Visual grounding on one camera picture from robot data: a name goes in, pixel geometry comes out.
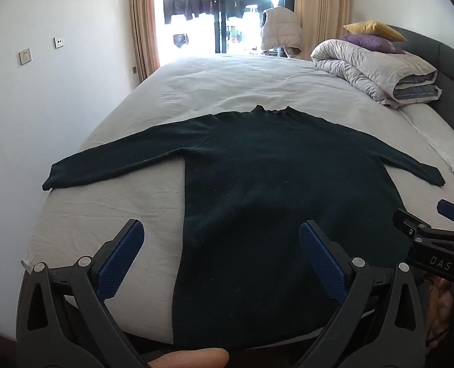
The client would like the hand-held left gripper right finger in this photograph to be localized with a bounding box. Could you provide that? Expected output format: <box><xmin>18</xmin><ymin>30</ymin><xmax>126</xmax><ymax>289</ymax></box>
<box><xmin>292</xmin><ymin>220</ymin><xmax>429</xmax><ymax>368</ymax></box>

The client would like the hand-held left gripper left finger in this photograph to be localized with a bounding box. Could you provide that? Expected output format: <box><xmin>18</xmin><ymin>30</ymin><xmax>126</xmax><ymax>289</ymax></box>
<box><xmin>16</xmin><ymin>219</ymin><xmax>151</xmax><ymax>368</ymax></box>

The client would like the dark green sweater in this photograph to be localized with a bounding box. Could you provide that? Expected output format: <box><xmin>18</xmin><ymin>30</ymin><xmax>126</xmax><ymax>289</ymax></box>
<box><xmin>42</xmin><ymin>105</ymin><xmax>446</xmax><ymax>351</ymax></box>

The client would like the person's left hand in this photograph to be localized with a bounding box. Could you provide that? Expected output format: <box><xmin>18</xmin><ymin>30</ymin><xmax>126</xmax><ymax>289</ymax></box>
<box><xmin>147</xmin><ymin>348</ymin><xmax>231</xmax><ymax>368</ymax></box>

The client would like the orange patterned cloth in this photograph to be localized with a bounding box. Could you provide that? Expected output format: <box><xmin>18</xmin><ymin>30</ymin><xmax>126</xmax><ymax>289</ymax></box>
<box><xmin>424</xmin><ymin>274</ymin><xmax>454</xmax><ymax>349</ymax></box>

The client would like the flat white pillow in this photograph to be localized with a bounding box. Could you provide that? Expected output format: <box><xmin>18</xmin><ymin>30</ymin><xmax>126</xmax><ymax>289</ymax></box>
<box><xmin>398</xmin><ymin>103</ymin><xmax>454</xmax><ymax>180</ymax></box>

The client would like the grey padded headboard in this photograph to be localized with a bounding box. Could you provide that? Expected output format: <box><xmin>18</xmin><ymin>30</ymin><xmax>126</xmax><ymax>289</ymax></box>
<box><xmin>386</xmin><ymin>25</ymin><xmax>454</xmax><ymax>150</ymax></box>

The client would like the folded grey duvet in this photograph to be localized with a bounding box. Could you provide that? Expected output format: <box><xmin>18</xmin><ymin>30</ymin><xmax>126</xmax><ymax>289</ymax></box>
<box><xmin>310</xmin><ymin>39</ymin><xmax>443</xmax><ymax>107</ymax></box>

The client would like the purple pillow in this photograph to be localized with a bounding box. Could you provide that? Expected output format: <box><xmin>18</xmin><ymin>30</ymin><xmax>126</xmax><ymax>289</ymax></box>
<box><xmin>341</xmin><ymin>33</ymin><xmax>406</xmax><ymax>55</ymax></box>

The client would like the yellow pillow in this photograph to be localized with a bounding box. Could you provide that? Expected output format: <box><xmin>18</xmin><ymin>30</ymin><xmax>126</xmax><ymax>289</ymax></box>
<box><xmin>343</xmin><ymin>20</ymin><xmax>408</xmax><ymax>43</ymax></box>

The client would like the round bed with white sheet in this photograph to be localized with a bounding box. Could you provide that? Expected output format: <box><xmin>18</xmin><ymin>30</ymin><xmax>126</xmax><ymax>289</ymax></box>
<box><xmin>20</xmin><ymin>54</ymin><xmax>454</xmax><ymax>347</ymax></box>

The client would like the white puffer vest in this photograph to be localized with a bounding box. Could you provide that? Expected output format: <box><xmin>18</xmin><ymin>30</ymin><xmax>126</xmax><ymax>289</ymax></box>
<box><xmin>260</xmin><ymin>7</ymin><xmax>303</xmax><ymax>59</ymax></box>

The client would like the beige curtain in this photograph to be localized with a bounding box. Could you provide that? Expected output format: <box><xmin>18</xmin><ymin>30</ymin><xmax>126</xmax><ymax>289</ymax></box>
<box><xmin>128</xmin><ymin>0</ymin><xmax>161</xmax><ymax>83</ymax></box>
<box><xmin>294</xmin><ymin>0</ymin><xmax>352</xmax><ymax>61</ymax></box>

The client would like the row of hanging dark pants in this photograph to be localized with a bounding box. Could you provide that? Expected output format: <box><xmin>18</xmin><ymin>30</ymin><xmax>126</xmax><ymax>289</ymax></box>
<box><xmin>163</xmin><ymin>0</ymin><xmax>212</xmax><ymax>25</ymax></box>

